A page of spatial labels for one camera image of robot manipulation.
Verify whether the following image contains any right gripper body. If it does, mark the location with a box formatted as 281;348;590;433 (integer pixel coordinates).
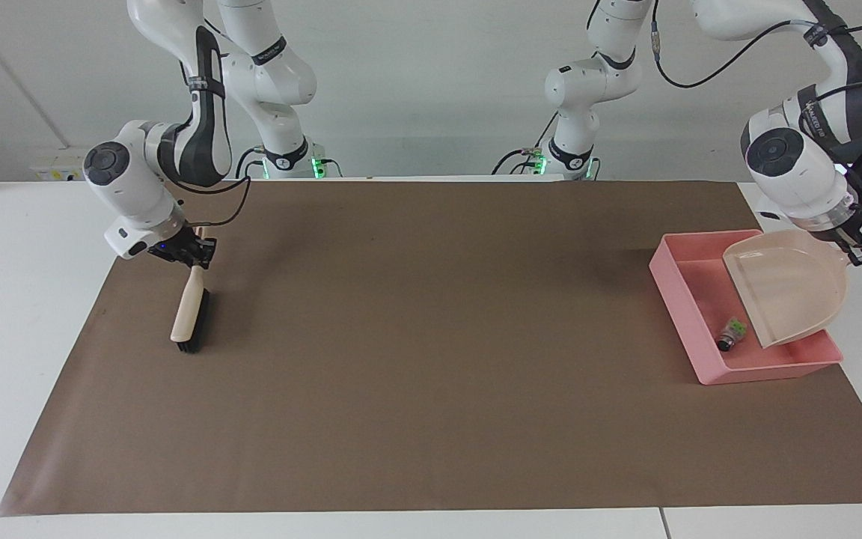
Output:
147;227;201;265

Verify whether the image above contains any beige plastic dustpan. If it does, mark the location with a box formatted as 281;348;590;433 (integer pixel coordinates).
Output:
723;227;862;350

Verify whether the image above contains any beige brush with black bristles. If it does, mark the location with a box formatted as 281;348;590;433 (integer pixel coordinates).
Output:
170;238;212;355

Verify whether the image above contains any small green black electronic part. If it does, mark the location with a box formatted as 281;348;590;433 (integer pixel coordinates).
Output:
715;317;750;353

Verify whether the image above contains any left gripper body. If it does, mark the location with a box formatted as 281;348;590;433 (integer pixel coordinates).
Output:
825;205;862;249

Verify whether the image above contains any white wall socket strip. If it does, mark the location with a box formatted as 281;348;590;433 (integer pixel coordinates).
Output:
31;152;86;183

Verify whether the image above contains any black cable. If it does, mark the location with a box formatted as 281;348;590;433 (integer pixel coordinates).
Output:
174;176;253;228
491;111;560;177
235;144;269;181
649;0;851;90
805;72;862;102

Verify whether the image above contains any pink plastic tray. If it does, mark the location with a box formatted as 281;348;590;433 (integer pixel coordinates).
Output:
649;230;845;387

